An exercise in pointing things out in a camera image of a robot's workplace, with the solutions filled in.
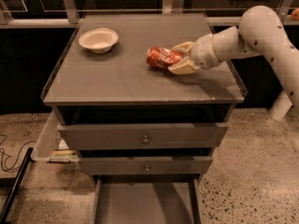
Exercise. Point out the grey middle drawer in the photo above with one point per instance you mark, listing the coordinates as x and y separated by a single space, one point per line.
146 165

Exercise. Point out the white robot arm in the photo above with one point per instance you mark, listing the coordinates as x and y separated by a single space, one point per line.
259 32

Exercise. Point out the white paper bowl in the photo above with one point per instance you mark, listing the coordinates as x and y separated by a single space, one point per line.
99 40

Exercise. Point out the grey top drawer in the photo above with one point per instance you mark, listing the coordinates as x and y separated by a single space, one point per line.
142 136

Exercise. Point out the metal railing frame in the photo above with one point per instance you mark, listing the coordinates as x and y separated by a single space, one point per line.
65 13

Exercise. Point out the grey drawer cabinet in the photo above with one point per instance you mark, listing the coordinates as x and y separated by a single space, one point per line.
119 87

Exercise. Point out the grey open bottom drawer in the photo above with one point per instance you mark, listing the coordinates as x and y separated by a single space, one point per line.
147 199

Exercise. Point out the black metal bar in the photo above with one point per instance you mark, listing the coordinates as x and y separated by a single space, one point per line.
13 186

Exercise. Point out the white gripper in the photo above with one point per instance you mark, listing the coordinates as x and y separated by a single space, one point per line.
202 52

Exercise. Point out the orange fruit on ledge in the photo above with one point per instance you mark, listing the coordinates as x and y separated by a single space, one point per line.
295 15

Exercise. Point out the red coke can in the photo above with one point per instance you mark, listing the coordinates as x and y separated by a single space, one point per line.
161 58

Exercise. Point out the white pole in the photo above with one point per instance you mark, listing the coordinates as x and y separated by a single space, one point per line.
280 107

